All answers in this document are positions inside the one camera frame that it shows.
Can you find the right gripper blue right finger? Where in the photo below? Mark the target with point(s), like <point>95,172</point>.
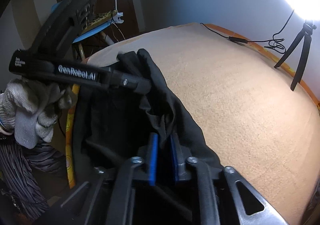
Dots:
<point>177,158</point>

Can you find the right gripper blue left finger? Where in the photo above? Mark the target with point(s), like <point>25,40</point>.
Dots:
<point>152,159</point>

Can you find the black shorts with yellow stripes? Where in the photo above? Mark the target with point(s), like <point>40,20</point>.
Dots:
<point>112,131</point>

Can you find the left hand in grey glove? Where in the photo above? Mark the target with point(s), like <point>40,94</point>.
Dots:
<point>32,108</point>

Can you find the blue plastic chair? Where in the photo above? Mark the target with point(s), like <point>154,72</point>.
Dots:
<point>92,32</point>

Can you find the striped grey garment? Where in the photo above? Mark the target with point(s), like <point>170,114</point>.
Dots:
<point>17,165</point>

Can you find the left forearm with bracelets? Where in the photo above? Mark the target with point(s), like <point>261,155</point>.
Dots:
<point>7,136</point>

